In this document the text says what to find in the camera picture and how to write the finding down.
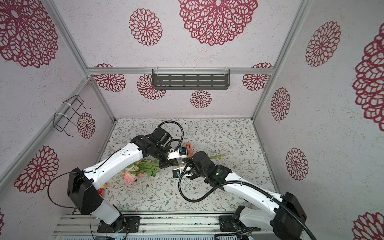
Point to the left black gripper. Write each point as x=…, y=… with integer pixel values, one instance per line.
x=168, y=163

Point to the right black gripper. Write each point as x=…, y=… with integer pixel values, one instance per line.
x=189, y=167

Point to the pink flower bouquet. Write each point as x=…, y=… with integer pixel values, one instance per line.
x=142, y=168

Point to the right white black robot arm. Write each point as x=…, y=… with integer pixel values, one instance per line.
x=283, y=214

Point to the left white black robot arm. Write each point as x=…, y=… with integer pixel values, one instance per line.
x=83, y=185

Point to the yellow plush toy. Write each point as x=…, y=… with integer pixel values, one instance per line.
x=100, y=191

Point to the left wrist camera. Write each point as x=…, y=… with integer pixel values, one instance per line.
x=180, y=153

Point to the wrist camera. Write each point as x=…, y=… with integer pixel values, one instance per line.
x=180, y=153
x=186, y=170

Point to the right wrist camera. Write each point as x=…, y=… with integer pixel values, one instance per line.
x=186, y=170

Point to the aluminium rail frame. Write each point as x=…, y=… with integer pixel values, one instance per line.
x=144, y=223

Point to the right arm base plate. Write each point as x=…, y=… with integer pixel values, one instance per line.
x=229, y=224

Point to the dark grey wall shelf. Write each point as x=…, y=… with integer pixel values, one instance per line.
x=191, y=80

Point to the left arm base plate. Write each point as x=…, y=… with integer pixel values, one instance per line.
x=128, y=224

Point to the black wire wall rack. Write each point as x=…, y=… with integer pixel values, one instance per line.
x=65, y=117

